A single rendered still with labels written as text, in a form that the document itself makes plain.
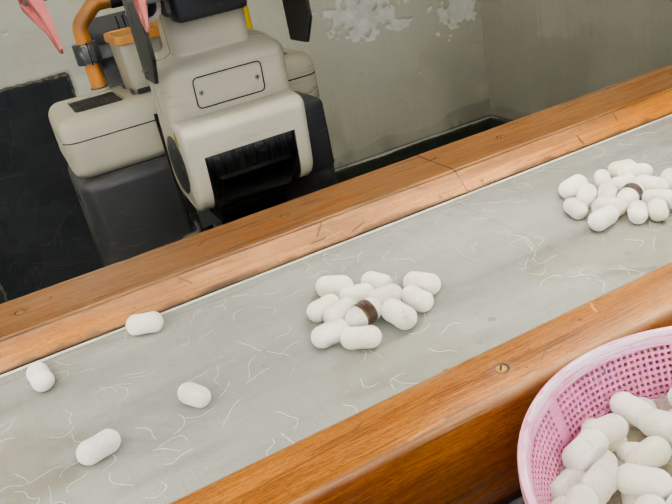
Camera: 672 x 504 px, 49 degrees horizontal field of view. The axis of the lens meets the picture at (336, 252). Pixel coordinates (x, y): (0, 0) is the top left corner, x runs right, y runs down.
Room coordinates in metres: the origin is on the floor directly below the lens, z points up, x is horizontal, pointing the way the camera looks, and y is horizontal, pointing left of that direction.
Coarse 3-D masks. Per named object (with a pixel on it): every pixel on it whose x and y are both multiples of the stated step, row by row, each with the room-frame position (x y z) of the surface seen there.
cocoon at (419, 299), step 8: (408, 288) 0.57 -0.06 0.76; (416, 288) 0.57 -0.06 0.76; (408, 296) 0.57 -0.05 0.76; (416, 296) 0.56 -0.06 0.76; (424, 296) 0.55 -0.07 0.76; (432, 296) 0.56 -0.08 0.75; (408, 304) 0.57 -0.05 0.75; (416, 304) 0.55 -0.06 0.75; (424, 304) 0.55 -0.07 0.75; (432, 304) 0.55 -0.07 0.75
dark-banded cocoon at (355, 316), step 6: (372, 300) 0.56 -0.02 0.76; (354, 306) 0.56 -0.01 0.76; (378, 306) 0.56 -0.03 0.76; (348, 312) 0.55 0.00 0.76; (354, 312) 0.55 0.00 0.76; (360, 312) 0.55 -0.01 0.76; (378, 312) 0.56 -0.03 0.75; (348, 318) 0.55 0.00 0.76; (354, 318) 0.54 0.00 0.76; (360, 318) 0.54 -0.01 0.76; (366, 318) 0.55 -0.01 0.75; (348, 324) 0.55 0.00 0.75; (354, 324) 0.54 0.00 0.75; (360, 324) 0.54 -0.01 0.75; (366, 324) 0.55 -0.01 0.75
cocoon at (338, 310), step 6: (342, 300) 0.57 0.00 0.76; (348, 300) 0.57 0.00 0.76; (354, 300) 0.58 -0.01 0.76; (330, 306) 0.57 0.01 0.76; (336, 306) 0.57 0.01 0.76; (342, 306) 0.57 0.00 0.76; (348, 306) 0.57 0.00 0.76; (324, 312) 0.57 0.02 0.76; (330, 312) 0.56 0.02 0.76; (336, 312) 0.56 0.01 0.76; (342, 312) 0.56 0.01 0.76; (324, 318) 0.56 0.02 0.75; (330, 318) 0.56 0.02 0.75; (336, 318) 0.56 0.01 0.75; (342, 318) 0.56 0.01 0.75
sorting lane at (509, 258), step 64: (640, 128) 0.90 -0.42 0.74; (512, 192) 0.78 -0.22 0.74; (320, 256) 0.72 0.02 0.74; (384, 256) 0.68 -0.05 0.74; (448, 256) 0.65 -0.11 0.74; (512, 256) 0.63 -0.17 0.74; (576, 256) 0.60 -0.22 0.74; (640, 256) 0.58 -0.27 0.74; (192, 320) 0.63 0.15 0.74; (256, 320) 0.61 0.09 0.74; (384, 320) 0.56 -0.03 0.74; (448, 320) 0.54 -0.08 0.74; (512, 320) 0.52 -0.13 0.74; (0, 384) 0.59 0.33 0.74; (64, 384) 0.57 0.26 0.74; (128, 384) 0.54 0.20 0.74; (256, 384) 0.50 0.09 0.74; (320, 384) 0.48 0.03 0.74; (384, 384) 0.47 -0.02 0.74; (0, 448) 0.49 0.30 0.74; (64, 448) 0.47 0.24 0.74; (128, 448) 0.45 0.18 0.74; (192, 448) 0.44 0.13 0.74; (256, 448) 0.42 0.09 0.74
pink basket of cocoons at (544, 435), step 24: (648, 336) 0.42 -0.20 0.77; (576, 360) 0.41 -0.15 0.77; (600, 360) 0.41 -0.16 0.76; (624, 360) 0.41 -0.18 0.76; (648, 360) 0.41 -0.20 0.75; (552, 384) 0.39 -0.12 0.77; (576, 384) 0.40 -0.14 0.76; (600, 384) 0.40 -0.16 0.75; (624, 384) 0.41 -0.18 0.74; (648, 384) 0.41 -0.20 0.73; (552, 408) 0.38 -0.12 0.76; (576, 408) 0.39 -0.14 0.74; (600, 408) 0.40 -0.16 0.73; (528, 432) 0.35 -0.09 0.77; (552, 432) 0.37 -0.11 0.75; (576, 432) 0.38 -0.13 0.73; (528, 456) 0.33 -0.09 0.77; (552, 456) 0.36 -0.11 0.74; (528, 480) 0.31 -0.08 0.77; (552, 480) 0.34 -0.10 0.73
